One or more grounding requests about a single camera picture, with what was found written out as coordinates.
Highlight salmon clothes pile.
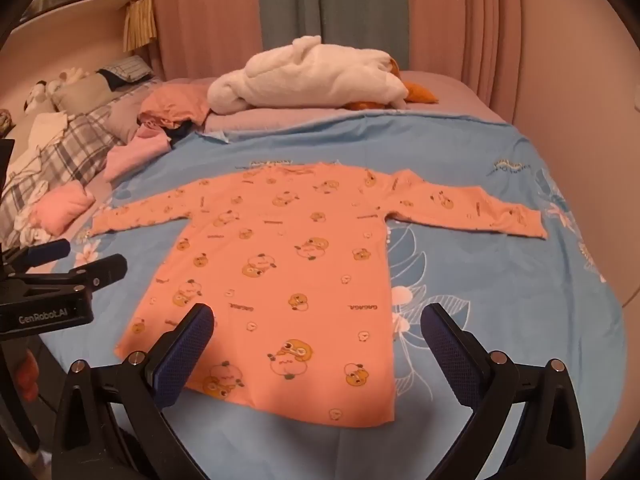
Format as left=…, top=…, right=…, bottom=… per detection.
left=137, top=82, right=216, bottom=133

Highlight blue floral bed sheet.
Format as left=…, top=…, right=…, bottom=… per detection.
left=37, top=110, right=628, bottom=480

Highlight orange printed long-sleeve shirt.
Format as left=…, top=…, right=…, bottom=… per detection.
left=89, top=161, right=548, bottom=428

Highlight white plush goose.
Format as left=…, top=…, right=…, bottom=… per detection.
left=207, top=35, right=441, bottom=112

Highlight grey striped pillow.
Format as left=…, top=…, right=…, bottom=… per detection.
left=97, top=55, right=156, bottom=83

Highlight pink curtain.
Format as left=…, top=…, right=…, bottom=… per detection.
left=407, top=0, right=521, bottom=126
left=150, top=0, right=261, bottom=81

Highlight cream headboard shelf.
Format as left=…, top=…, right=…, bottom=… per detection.
left=0, top=0, right=146, bottom=126

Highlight pink folded cloth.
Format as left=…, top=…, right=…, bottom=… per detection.
left=30, top=182, right=96, bottom=236

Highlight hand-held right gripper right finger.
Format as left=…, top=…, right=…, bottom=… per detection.
left=420, top=302, right=588, bottom=480

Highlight small plush toys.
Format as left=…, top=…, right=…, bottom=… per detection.
left=25, top=67, right=88, bottom=111

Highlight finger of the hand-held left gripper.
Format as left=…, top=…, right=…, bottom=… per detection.
left=0, top=238, right=72, bottom=275
left=62, top=253, right=129, bottom=289

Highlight grey-green curtain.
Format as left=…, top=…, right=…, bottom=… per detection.
left=257, top=0, right=411, bottom=71

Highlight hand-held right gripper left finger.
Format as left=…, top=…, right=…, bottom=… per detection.
left=52, top=302, right=216, bottom=480

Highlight person's left hand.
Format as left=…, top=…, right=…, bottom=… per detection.
left=14, top=347, right=42, bottom=396

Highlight light pink garment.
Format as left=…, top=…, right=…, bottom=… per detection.
left=102, top=125, right=171, bottom=183

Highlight white patterned small cloth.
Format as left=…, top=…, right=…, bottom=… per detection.
left=14, top=209, right=52, bottom=247

